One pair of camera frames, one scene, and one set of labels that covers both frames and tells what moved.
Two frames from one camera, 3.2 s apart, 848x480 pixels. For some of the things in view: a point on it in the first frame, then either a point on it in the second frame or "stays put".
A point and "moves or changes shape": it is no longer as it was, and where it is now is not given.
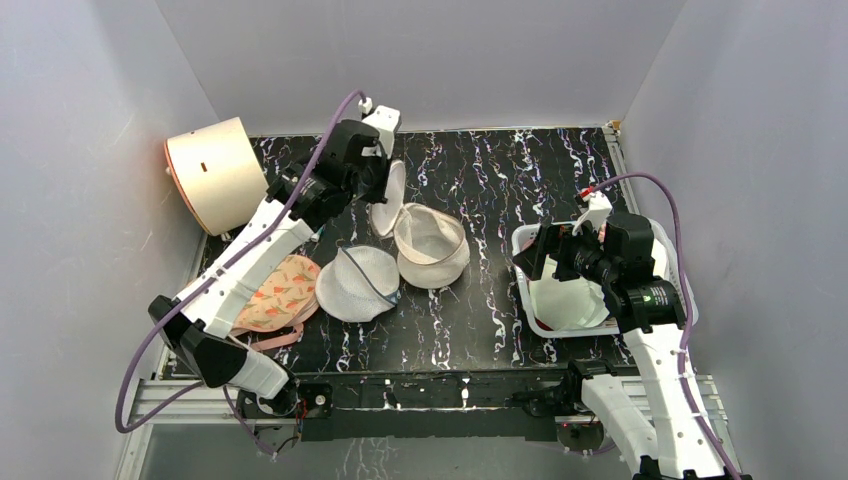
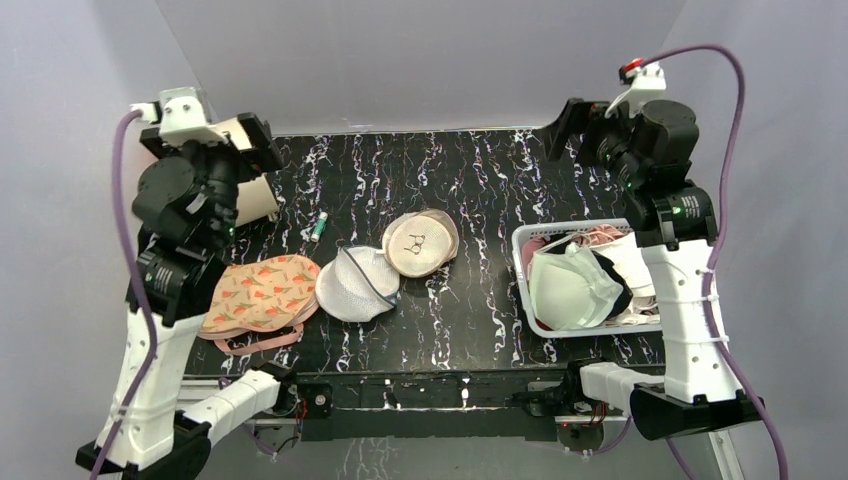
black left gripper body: (371, 185) → (217, 160)
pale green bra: (567, 304) stays put
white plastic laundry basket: (544, 329) stays put
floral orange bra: (286, 297) stays put
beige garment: (431, 247) moves or changes shape
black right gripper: (556, 251) → (571, 125)
